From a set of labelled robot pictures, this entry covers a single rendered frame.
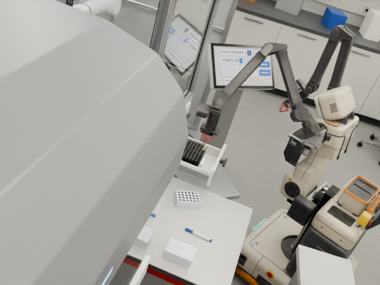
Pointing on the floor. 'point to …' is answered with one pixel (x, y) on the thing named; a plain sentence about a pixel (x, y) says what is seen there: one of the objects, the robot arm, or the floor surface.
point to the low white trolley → (177, 219)
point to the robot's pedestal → (321, 268)
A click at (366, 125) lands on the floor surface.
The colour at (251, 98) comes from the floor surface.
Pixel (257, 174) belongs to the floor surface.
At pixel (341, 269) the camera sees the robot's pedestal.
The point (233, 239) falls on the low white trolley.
